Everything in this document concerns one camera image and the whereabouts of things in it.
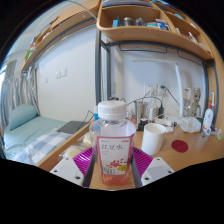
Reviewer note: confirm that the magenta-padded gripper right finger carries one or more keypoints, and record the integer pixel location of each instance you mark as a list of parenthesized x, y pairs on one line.
[(156, 171)]

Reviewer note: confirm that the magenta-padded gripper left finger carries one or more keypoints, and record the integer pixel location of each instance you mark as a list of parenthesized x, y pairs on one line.
[(66, 169)]

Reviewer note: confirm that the clear drink bottle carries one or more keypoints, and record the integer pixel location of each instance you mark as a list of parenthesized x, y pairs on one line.
[(112, 156)]

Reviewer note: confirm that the white cup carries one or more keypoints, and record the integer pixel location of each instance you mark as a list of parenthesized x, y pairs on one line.
[(152, 140)]

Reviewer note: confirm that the flat round red coaster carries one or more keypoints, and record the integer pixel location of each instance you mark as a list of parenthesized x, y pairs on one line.
[(180, 146)]

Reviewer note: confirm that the dark grey tablet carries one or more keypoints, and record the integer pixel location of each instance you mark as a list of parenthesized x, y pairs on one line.
[(71, 127)]

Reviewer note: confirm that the small white case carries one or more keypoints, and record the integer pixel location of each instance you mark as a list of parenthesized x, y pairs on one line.
[(169, 129)]

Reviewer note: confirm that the small black adapter block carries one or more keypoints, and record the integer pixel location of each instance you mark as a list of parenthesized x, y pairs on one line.
[(143, 124)]

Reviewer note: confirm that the white power strip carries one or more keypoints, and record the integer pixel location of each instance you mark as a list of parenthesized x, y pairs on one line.
[(165, 120)]

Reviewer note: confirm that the teal bed mattress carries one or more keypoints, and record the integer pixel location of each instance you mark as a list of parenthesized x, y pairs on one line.
[(33, 128)]

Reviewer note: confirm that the white tissue pack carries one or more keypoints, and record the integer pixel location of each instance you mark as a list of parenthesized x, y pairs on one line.
[(190, 125)]

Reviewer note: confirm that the black charger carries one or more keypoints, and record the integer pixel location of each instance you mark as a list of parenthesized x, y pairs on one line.
[(161, 112)]

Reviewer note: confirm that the stainless steel cup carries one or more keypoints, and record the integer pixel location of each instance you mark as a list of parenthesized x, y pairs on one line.
[(141, 111)]

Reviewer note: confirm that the teal pillow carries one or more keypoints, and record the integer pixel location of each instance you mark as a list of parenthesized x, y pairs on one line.
[(21, 115)]

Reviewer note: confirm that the white pump bottle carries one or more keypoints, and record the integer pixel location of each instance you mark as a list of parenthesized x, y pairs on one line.
[(208, 118)]

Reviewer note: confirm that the small brown figurine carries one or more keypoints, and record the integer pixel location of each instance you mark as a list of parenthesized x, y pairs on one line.
[(195, 100)]

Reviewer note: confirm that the striped grey curtain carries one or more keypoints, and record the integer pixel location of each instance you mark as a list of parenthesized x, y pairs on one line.
[(18, 90)]

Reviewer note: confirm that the wooden shelf unit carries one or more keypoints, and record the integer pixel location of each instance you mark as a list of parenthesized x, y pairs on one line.
[(150, 33)]

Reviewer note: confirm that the long wooden ledge shelf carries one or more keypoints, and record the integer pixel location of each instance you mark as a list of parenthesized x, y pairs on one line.
[(60, 30)]

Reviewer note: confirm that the grey metal bed frame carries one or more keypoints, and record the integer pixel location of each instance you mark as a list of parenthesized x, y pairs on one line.
[(98, 73)]

